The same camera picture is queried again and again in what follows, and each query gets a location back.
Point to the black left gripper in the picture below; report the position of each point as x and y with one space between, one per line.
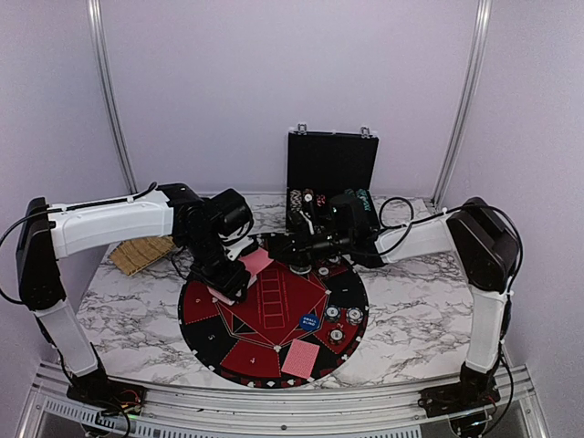
228 283

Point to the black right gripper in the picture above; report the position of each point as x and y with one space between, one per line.
304 252

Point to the clear acrylic dealer button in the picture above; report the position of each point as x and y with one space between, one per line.
300 270

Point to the red playing card deck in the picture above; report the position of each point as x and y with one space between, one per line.
237 296

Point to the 50 chips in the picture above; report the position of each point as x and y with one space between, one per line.
332 314

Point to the blue small blind button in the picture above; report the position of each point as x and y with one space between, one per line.
309 322

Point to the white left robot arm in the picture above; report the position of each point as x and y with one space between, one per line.
52 233

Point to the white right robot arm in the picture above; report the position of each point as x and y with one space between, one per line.
418 328

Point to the cream blue chips in case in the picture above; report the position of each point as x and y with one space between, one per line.
300 204

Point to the teal chips in case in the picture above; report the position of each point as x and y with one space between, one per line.
363 195

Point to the black chip carrying case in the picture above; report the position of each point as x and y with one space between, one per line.
329 163

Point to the woven bamboo tray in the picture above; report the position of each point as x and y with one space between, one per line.
132 256

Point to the round red black poker mat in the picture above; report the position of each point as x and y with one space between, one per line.
247 343

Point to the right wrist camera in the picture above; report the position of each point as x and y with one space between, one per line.
351 225

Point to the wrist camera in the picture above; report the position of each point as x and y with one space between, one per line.
351 225
232 221

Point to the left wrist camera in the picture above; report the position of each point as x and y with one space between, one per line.
232 221

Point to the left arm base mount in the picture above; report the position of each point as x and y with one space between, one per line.
105 392

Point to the aluminium front rail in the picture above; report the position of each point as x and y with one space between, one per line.
389 410

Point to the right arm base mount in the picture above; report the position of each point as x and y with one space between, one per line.
473 390

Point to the left aluminium frame post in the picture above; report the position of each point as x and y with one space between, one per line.
98 35

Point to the aluminium frame post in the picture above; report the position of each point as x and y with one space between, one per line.
470 83
98 35

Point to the right aluminium frame post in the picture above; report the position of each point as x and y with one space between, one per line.
470 83

